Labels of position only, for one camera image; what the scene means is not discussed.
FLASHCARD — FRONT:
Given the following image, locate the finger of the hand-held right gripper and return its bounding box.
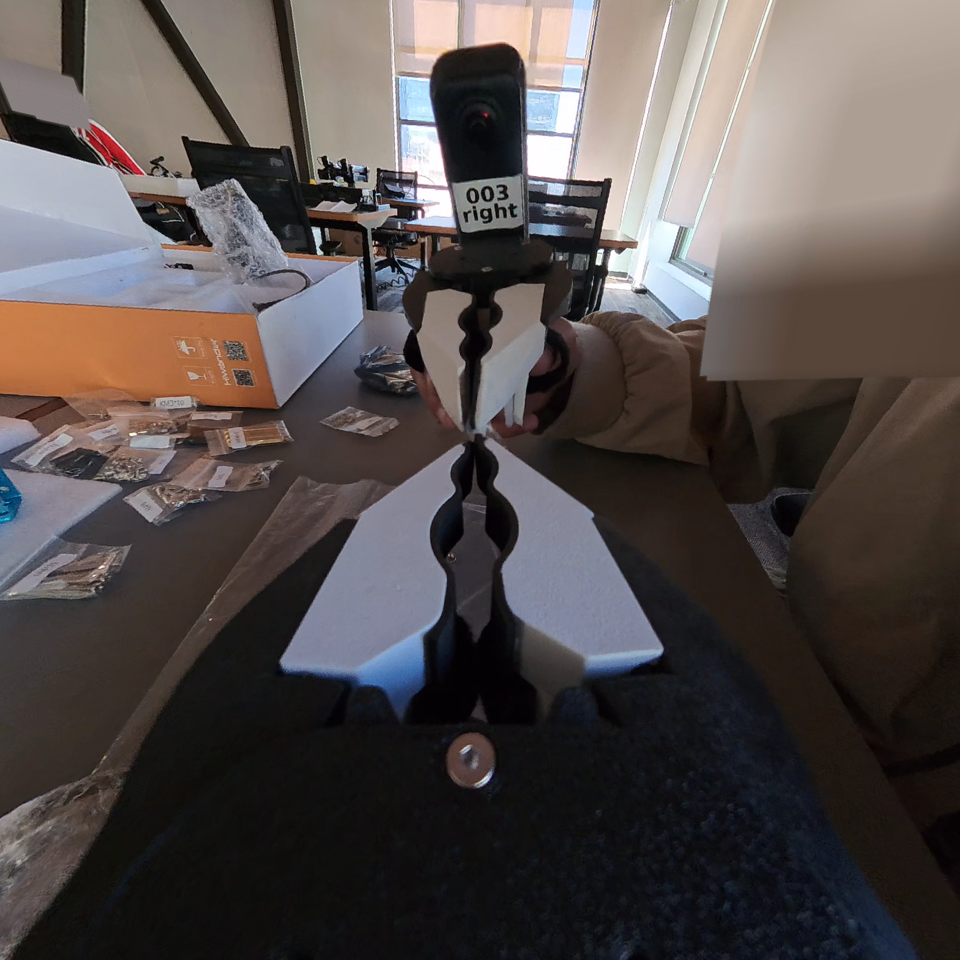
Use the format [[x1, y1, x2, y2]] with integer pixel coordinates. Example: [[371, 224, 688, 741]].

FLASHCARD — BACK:
[[414, 288, 481, 436], [472, 282, 549, 438]]

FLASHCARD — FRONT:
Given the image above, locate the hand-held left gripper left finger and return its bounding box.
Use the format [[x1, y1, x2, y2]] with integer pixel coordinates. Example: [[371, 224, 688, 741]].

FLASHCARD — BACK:
[[279, 441, 481, 724]]

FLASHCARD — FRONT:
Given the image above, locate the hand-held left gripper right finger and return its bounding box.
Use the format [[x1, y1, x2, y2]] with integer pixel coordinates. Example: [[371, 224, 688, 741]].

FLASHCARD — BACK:
[[474, 441, 666, 724]]

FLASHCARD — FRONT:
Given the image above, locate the person's right forearm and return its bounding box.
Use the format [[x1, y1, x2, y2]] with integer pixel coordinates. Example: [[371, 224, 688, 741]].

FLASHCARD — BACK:
[[541, 309, 864, 505]]

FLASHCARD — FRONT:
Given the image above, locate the person's right hand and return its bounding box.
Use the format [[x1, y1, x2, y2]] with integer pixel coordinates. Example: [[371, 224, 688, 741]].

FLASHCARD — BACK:
[[411, 319, 583, 441]]

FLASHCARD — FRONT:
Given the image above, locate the window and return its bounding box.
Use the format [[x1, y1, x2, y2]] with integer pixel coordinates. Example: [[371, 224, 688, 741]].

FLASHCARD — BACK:
[[395, 0, 601, 215]]

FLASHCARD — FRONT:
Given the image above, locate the black office chair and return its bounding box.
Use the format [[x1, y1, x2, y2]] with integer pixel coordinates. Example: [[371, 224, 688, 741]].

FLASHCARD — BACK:
[[528, 177, 612, 320], [182, 136, 318, 256], [372, 168, 420, 290]]

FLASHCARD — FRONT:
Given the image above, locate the beige roller blind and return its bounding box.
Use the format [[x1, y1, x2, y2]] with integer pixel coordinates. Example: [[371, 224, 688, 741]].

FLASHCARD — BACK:
[[393, 0, 601, 78], [660, 0, 774, 228]]

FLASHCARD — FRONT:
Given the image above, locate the large clear plastic bag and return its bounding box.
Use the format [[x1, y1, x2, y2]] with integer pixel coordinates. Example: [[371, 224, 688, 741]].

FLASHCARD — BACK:
[[0, 476, 399, 871]]

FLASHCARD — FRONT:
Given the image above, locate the wooden table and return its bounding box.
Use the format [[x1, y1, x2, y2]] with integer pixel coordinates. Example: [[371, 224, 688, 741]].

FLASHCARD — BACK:
[[307, 196, 441, 310], [405, 216, 639, 301]]

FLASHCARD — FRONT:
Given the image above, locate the pile of labelled screw bags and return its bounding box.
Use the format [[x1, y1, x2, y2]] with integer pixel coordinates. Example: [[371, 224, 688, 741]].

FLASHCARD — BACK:
[[0, 391, 400, 601]]

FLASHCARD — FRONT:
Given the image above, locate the bubble wrap bag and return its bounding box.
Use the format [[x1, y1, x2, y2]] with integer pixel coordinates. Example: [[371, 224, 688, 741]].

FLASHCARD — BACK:
[[186, 178, 291, 285]]

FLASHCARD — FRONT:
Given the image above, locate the orange and white cardboard box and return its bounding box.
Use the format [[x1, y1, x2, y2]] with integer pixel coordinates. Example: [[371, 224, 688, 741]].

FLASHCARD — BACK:
[[0, 138, 365, 410]]

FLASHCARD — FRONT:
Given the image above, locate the person's beige jacket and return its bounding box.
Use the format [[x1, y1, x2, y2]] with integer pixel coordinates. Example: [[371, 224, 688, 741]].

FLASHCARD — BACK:
[[780, 375, 960, 886]]

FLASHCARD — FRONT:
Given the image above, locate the red and white board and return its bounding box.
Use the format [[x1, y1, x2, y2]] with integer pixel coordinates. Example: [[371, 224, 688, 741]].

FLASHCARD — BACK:
[[75, 118, 145, 175]]

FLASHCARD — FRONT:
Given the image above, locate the white cardboard panel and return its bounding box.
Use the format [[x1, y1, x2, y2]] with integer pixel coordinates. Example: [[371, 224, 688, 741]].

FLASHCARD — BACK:
[[0, 58, 91, 129]]

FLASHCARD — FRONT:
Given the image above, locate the black cable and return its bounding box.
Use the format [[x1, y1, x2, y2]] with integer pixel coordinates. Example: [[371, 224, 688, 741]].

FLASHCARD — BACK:
[[251, 268, 315, 312]]

